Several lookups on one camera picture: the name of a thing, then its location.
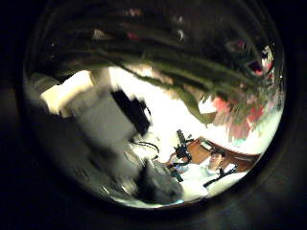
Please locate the bouquet with green stem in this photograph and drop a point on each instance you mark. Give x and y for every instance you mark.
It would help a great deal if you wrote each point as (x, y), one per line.
(179, 70)

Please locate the person with glasses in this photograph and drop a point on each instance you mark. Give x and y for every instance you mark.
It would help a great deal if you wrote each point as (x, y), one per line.
(204, 174)

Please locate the black camera on stand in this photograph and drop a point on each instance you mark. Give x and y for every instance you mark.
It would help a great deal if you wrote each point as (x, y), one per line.
(182, 148)

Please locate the brown wooden desk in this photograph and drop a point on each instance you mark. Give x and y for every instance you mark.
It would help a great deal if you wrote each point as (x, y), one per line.
(200, 153)

